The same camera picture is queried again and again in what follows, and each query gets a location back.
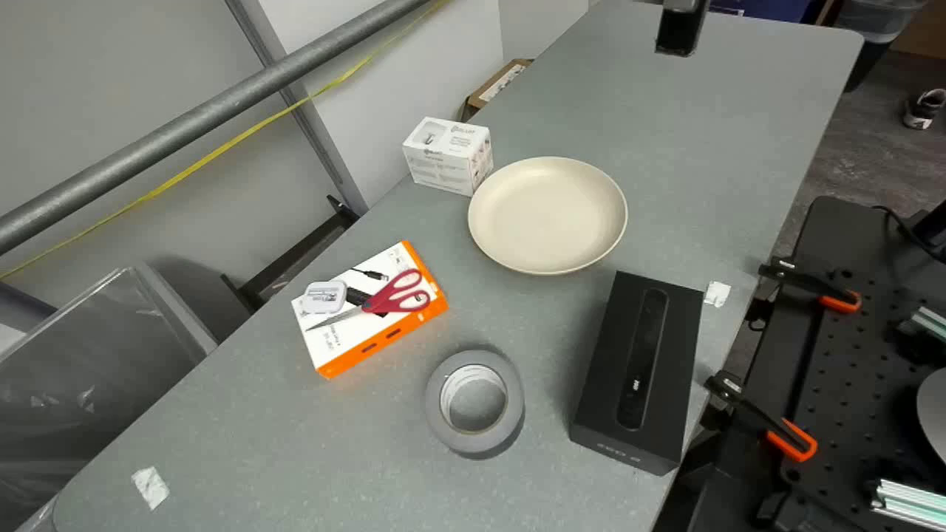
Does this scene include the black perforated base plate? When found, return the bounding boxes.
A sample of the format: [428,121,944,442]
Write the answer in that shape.
[677,193,946,532]

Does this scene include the yellow cable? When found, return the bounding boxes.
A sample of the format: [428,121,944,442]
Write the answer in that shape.
[0,0,455,285]

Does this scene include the silver aluminium extrusion bar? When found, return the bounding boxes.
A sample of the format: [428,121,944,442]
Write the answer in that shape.
[867,476,946,532]

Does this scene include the white paper sticker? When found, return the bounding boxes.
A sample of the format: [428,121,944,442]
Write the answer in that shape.
[131,464,173,515]

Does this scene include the small white square case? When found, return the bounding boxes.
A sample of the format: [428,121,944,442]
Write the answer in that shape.
[300,278,349,319]

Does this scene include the white stacked small boxes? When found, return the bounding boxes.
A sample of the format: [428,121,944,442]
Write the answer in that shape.
[399,115,498,199]

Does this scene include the white round plate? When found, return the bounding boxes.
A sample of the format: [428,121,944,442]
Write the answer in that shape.
[465,155,634,278]

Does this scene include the orange and white box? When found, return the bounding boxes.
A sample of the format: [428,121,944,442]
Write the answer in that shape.
[291,241,454,382]

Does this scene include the grey diagonal frame strut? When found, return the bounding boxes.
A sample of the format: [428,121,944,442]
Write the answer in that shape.
[224,0,371,218]

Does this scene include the white and black shoe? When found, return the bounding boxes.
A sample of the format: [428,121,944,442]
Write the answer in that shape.
[898,85,946,133]

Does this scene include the black rectangular box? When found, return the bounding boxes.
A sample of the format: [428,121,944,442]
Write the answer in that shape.
[566,269,708,478]

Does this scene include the orange handled black clamp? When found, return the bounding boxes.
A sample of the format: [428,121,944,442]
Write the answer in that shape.
[757,258,867,319]
[703,371,822,468]

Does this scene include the brown framed board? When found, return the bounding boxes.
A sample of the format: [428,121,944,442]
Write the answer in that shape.
[458,54,538,125]

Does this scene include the red handled scissors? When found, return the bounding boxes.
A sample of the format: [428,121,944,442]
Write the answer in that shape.
[309,266,434,334]

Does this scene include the grey metal pole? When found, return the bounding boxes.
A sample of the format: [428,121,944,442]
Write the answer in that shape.
[0,0,437,258]

